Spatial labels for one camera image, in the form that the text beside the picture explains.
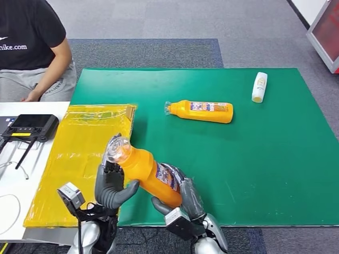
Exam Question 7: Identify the person's left hand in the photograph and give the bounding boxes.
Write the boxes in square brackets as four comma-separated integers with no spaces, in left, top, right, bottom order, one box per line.
[21,89,42,103]

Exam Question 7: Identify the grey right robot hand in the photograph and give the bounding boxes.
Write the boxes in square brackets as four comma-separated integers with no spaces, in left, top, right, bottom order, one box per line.
[151,162,206,222]

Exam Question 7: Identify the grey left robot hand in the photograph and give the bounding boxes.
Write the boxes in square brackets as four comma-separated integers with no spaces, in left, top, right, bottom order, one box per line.
[94,132,140,211]

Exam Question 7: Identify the orange bottle with label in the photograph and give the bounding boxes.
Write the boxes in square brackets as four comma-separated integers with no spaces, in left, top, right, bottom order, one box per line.
[164,99,234,124]
[105,137,183,209]

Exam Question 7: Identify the small white bottle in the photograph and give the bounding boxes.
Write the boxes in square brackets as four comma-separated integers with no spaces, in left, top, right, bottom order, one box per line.
[251,71,268,104]

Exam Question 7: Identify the black remote controller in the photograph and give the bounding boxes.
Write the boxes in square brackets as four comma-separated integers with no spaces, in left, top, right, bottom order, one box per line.
[2,114,60,143]

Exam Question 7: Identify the dark laptop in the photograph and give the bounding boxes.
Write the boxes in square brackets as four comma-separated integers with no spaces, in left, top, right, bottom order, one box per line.
[0,116,18,136]

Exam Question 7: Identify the long black antenna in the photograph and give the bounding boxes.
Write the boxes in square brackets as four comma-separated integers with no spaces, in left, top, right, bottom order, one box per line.
[15,137,37,170]

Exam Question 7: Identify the yellow plastic bag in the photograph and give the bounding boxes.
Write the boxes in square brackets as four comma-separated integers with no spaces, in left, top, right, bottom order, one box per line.
[23,103,137,229]

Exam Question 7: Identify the short black antenna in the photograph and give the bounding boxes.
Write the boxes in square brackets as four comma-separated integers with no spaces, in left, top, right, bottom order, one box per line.
[0,137,10,156]

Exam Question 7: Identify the person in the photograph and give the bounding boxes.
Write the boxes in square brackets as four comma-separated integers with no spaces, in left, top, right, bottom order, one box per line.
[0,0,77,103]

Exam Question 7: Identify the green table mat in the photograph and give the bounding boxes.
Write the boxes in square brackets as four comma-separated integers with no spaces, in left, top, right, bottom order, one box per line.
[70,68,339,227]

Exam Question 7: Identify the dark grey carpet mat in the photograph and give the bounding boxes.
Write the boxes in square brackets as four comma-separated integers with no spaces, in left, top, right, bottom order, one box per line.
[68,38,225,70]

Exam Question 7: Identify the white and red cabinet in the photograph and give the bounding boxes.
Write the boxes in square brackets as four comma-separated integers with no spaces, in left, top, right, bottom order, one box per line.
[307,0,339,75]

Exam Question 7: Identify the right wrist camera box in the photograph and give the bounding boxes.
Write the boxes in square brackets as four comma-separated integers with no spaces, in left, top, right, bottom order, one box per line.
[164,207,206,242]

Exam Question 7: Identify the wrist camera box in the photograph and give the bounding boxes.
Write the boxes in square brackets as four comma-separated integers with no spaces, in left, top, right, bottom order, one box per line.
[57,182,86,216]
[164,207,206,242]

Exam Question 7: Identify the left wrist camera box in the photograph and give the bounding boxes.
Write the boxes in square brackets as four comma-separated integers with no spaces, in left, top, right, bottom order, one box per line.
[57,182,86,216]

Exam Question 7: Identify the thin white cable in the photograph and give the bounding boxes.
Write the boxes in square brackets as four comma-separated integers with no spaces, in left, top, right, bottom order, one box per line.
[0,161,29,181]

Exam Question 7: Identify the looped white cable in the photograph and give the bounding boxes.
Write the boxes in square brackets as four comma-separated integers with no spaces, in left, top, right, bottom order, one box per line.
[0,194,22,235]

